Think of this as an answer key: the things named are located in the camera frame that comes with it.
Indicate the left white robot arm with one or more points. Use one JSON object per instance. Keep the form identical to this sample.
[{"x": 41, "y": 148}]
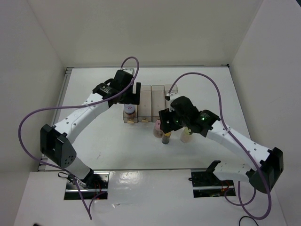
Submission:
[{"x": 56, "y": 141}]

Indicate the black cap gold bottle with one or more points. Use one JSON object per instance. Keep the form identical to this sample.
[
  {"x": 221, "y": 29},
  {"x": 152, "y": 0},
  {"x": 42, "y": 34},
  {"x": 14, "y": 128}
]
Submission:
[{"x": 166, "y": 137}]

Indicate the yellow lid spice bottle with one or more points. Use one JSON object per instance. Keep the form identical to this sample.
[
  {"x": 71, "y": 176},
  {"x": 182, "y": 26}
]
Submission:
[{"x": 186, "y": 135}]

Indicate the red label spice jar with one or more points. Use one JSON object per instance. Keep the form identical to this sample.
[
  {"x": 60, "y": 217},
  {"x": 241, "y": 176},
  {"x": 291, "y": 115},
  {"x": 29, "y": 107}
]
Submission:
[{"x": 129, "y": 110}]

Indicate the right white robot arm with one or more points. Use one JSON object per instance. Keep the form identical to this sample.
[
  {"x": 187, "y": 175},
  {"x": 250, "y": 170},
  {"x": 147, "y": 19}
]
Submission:
[{"x": 262, "y": 167}]

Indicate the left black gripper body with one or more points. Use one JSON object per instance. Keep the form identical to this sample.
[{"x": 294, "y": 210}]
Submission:
[{"x": 125, "y": 96}]

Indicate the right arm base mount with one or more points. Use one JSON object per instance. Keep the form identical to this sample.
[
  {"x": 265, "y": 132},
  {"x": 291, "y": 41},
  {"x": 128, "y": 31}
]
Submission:
[{"x": 206, "y": 184}]

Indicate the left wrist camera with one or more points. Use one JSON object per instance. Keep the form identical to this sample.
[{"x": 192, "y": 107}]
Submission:
[{"x": 129, "y": 70}]

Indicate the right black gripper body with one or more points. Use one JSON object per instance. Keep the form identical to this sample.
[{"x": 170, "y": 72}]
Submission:
[{"x": 182, "y": 119}]

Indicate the pink lid spice bottle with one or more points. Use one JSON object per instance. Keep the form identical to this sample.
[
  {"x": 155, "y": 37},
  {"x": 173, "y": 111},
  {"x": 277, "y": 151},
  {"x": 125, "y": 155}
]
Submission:
[{"x": 157, "y": 132}]

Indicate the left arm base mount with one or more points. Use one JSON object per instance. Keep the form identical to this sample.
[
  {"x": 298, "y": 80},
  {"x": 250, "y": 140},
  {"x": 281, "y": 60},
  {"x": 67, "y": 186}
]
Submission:
[{"x": 98, "y": 189}]

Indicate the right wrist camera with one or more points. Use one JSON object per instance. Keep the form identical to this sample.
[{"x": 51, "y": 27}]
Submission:
[{"x": 172, "y": 96}]

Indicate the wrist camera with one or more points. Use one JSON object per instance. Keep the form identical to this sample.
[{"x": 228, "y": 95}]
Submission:
[
  {"x": 172, "y": 96},
  {"x": 129, "y": 70}
]

